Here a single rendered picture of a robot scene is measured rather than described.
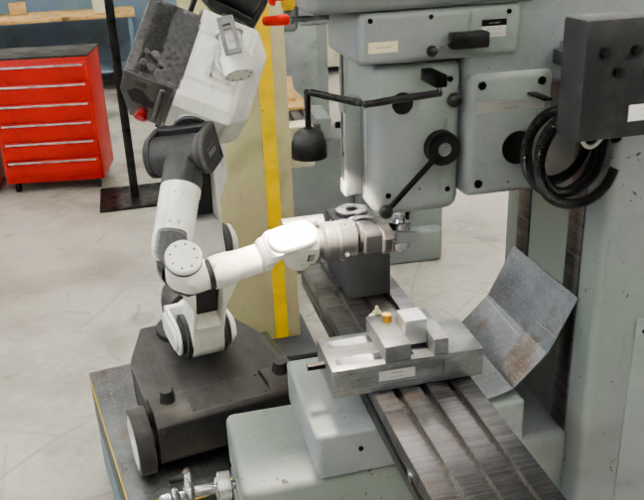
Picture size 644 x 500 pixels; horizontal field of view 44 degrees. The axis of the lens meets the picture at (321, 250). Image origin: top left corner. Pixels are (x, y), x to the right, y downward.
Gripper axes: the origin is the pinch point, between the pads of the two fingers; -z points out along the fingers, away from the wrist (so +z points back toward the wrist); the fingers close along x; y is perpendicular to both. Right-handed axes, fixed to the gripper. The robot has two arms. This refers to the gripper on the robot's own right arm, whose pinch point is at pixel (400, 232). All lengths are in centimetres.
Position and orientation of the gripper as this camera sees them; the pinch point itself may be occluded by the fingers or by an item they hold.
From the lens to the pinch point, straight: 182.2
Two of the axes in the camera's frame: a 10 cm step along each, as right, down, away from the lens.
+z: -9.7, 1.3, -2.1
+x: -2.4, -3.8, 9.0
